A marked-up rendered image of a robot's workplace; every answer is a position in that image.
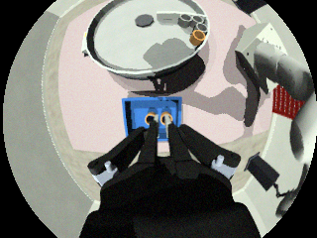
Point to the blue crate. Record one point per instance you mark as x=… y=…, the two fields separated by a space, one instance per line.
x=136 y=109

